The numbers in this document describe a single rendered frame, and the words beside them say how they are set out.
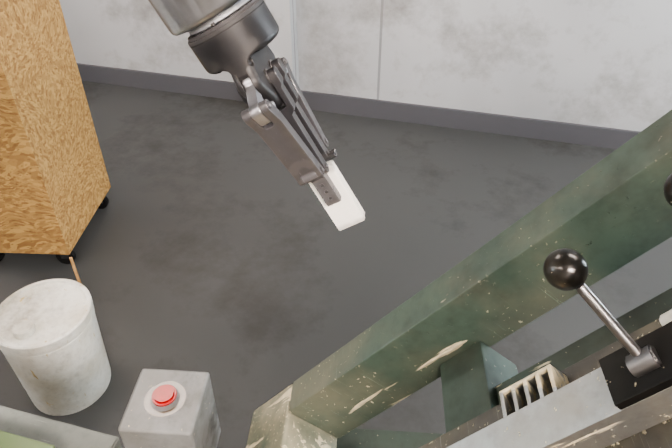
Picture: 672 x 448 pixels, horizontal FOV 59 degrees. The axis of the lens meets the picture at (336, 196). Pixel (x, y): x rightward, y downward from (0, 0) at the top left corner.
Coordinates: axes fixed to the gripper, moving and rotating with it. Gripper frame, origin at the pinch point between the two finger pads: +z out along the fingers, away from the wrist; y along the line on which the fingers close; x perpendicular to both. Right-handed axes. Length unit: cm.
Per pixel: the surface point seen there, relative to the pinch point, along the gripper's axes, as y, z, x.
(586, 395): -11.1, 24.6, -14.1
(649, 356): -12.7, 20.2, -20.4
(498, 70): 273, 104, -30
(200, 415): 13, 33, 44
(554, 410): -10.7, 25.9, -10.7
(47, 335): 78, 41, 129
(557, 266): -8.5, 11.0, -16.6
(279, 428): 12, 40, 34
